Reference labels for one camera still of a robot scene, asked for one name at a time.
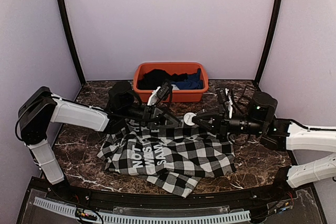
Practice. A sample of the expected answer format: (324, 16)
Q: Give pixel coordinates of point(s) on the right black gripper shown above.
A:
(214, 126)

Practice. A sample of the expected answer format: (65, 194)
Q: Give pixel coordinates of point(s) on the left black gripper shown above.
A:
(153, 120)

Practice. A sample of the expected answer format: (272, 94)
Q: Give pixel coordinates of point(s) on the black white plaid shirt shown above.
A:
(174, 159)

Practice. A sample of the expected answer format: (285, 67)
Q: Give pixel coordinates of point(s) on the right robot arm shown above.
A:
(275, 134)

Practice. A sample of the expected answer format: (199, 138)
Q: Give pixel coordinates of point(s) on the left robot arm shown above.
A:
(44, 107)

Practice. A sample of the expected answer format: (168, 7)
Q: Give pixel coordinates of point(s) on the black garment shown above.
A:
(158, 77)

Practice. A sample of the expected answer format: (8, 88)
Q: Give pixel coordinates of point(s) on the blue garment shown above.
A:
(188, 81)

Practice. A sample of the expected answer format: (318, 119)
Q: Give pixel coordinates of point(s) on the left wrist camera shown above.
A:
(161, 93)

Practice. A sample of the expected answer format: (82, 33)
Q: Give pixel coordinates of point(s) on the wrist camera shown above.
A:
(225, 100)
(161, 93)

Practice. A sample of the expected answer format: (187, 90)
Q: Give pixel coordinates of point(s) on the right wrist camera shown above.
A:
(225, 100)

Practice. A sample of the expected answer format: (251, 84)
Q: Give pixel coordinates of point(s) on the black front rail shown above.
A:
(256, 199)

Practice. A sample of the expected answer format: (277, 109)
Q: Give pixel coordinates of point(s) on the white slotted cable duct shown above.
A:
(139, 215)

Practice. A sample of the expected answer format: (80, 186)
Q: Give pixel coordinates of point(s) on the right black frame post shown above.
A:
(268, 42)

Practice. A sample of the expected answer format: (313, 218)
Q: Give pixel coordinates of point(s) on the black frame post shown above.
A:
(70, 41)
(268, 42)

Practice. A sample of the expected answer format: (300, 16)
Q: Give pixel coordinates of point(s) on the left black frame post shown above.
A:
(70, 41)

